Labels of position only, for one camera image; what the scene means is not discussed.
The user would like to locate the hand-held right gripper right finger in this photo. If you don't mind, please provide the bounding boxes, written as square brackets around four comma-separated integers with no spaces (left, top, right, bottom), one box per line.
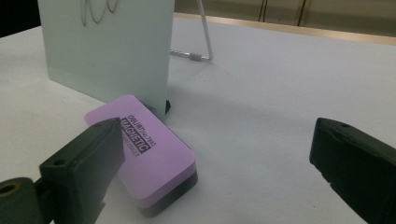
[309,117,396,224]

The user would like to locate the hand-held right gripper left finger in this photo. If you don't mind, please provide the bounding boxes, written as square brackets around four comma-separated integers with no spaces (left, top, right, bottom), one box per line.
[38,117,126,224]

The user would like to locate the purple whiteboard eraser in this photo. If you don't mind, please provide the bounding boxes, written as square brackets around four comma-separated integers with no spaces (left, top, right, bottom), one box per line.
[84,94,199,218]

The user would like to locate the pale green glass whiteboard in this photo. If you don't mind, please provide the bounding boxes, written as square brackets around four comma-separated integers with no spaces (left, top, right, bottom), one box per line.
[36,0,176,121]

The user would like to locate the black hanging cable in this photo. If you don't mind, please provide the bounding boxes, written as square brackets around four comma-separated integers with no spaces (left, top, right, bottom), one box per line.
[296,0,308,27]
[257,0,269,22]

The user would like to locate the metal wire board stand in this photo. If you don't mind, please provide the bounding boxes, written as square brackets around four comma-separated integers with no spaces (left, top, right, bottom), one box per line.
[169,0,215,63]

